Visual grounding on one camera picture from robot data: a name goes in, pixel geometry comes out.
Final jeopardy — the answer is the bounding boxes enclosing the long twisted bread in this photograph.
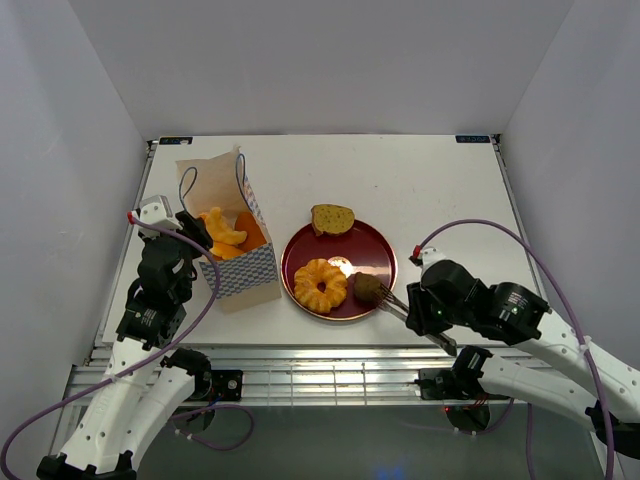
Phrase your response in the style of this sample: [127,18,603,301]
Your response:
[199,213,243,260]

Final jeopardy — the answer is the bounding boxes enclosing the dark brown bread wedge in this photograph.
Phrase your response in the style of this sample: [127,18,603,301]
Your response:
[354,272,382,305]

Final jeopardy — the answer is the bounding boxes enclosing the small croissant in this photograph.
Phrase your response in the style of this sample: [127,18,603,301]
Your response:
[204,207,246,246]

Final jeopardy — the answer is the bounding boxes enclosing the orange oval bread loaf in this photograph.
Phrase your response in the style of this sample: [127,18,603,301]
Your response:
[234,212,267,252]

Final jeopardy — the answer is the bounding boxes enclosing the blue checkered paper bag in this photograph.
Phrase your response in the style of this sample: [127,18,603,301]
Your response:
[176,148,281,313]

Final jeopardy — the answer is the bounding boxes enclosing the metal kitchen tongs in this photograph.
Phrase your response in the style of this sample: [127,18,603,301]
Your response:
[371,283,409,323]

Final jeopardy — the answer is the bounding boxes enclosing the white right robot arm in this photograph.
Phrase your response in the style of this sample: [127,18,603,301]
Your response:
[406,250,639,458]

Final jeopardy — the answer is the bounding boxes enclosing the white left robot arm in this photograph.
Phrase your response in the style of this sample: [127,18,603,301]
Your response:
[36,203,213,479]

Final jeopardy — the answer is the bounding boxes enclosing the brown bread slice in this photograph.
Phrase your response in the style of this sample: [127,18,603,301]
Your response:
[311,204,355,236]

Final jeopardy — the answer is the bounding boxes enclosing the dark red round plate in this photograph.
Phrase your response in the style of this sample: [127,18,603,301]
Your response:
[281,220,397,321]

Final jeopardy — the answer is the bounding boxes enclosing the pink sugared donut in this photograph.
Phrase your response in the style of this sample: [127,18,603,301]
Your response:
[328,256,354,277]

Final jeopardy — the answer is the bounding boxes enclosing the left black table label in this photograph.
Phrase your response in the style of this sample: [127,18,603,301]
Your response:
[158,136,193,146]

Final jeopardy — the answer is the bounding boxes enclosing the black table label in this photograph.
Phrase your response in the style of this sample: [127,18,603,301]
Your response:
[455,135,491,144]
[158,136,193,146]

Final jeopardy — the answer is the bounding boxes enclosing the right black table label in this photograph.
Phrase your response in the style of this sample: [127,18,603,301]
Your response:
[455,135,491,144]

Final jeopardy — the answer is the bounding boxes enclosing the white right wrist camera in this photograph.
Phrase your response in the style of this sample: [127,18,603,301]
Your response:
[409,245,448,274]

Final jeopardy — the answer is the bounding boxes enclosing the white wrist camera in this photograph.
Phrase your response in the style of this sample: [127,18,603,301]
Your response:
[127,195,181,231]
[409,245,448,274]

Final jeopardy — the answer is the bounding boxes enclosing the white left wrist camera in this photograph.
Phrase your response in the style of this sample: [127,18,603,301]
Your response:
[127,195,181,231]

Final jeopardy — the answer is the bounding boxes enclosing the aluminium frame rail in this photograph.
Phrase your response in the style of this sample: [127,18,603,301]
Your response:
[59,344,601,409]

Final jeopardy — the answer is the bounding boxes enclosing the twisted ring bread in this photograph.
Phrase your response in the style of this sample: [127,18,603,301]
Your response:
[294,258,348,315]

